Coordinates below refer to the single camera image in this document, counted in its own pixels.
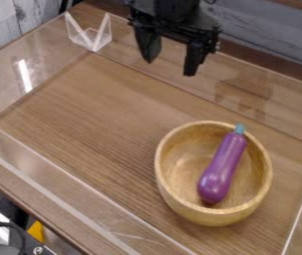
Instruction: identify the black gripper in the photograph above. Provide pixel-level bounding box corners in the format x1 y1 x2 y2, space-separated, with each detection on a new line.
125 0 220 77

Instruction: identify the purple toy eggplant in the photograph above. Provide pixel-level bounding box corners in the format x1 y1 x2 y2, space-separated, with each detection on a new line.
196 125 246 204

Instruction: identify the brown wooden bowl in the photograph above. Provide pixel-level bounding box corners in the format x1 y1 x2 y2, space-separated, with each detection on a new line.
153 121 272 226

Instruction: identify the black metal base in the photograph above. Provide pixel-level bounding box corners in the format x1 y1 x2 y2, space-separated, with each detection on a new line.
0 198 58 255

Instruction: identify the yellow tag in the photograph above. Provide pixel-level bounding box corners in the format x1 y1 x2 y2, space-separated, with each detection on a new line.
28 221 45 243

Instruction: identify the clear acrylic corner bracket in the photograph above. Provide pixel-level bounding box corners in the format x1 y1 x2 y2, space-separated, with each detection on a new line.
64 13 112 52

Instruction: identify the clear acrylic tray wall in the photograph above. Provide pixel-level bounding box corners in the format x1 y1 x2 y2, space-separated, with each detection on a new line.
0 3 302 255

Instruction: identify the black cable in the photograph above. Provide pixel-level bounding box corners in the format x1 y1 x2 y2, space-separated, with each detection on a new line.
0 221 28 255

